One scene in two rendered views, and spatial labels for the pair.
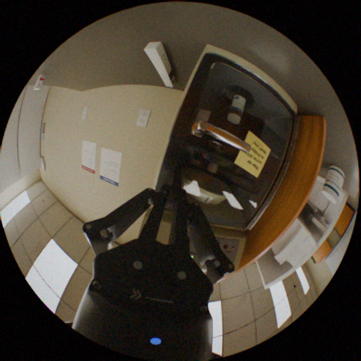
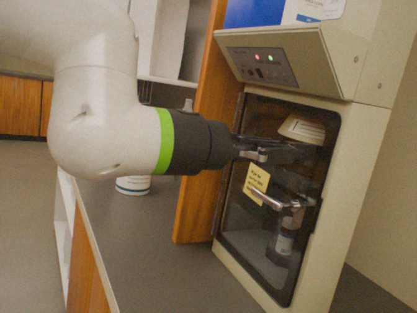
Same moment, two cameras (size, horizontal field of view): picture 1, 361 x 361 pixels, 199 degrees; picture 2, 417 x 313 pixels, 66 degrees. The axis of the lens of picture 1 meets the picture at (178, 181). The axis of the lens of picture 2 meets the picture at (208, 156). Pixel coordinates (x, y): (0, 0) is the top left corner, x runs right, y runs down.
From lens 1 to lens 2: 51 cm
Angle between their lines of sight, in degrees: 65
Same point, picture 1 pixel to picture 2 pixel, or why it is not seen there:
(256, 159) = (253, 179)
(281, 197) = not seen: hidden behind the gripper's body
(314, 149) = (190, 203)
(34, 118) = not seen: outside the picture
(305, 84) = (195, 269)
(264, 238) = (215, 89)
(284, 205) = not seen: hidden behind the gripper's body
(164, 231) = (313, 84)
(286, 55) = (204, 293)
